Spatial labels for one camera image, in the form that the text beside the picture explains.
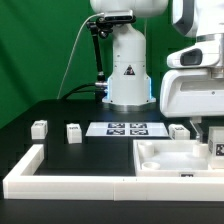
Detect black articulated camera stand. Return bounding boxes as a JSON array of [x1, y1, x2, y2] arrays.
[[87, 17, 113, 102]]

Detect white square tabletop part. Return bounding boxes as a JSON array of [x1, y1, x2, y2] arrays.
[[133, 140, 224, 177]]

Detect black camera on mount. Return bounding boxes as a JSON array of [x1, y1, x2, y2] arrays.
[[103, 10, 135, 23]]

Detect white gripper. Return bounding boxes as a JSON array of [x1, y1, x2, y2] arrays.
[[160, 41, 224, 142]]

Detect white L-shaped obstacle fence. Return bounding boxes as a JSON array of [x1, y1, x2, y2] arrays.
[[3, 144, 224, 201]]

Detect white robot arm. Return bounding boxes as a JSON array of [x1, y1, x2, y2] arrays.
[[90, 0, 224, 119]]

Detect black base cables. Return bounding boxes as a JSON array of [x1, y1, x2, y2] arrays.
[[59, 83, 105, 101]]

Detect AprilTag marker sheet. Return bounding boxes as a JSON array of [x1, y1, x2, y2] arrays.
[[86, 122, 168, 137]]

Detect white camera cable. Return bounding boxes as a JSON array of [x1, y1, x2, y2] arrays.
[[57, 12, 106, 100]]

